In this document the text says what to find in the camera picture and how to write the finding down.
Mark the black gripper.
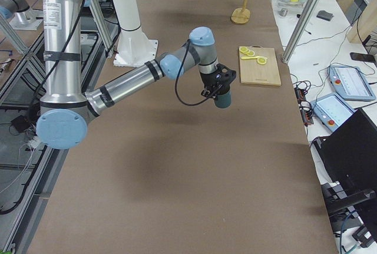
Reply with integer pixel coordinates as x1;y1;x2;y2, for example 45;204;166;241
200;70;226;97

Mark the teal cup yellow inside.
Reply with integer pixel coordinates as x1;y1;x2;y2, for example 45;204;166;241
214;90;232;109

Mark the wooden cup storage rack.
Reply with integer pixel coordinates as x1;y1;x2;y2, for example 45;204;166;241
230;0;251;25

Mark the small metal cup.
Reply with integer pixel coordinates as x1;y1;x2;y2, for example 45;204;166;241
279;8;288;17

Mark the wooden cutting board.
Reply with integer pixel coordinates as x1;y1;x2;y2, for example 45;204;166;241
238;46;282;86

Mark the yellow toy knife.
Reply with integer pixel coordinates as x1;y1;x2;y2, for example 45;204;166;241
240;56;260;60

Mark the lemon slice toy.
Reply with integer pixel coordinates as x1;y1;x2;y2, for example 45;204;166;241
245;50;255;57
256;56;267;65
239;47;250;54

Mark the black power strip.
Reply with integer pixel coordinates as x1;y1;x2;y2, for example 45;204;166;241
295;87;314;126

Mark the blue teach pendant near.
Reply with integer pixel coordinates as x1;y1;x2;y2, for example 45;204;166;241
310;93;356;132

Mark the blue teach pendant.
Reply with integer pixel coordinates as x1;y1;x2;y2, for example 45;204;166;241
329;65;376;101
310;93;356;132

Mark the grey pad on table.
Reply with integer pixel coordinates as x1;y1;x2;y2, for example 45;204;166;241
316;10;333;21

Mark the blue teach pendant far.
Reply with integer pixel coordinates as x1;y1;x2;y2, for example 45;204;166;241
329;65;376;101

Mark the black monitor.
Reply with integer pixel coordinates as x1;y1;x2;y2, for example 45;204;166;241
315;109;376;239

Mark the black smartphone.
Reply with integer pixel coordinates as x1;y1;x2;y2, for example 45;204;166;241
350;52;375;63

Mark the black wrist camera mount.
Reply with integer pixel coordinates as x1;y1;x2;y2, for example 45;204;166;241
216;64;237;88

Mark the white camera pole base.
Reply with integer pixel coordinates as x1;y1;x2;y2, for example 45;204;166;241
113;0;158;67

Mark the aluminium frame post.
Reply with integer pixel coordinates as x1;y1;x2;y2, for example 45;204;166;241
282;0;319;64

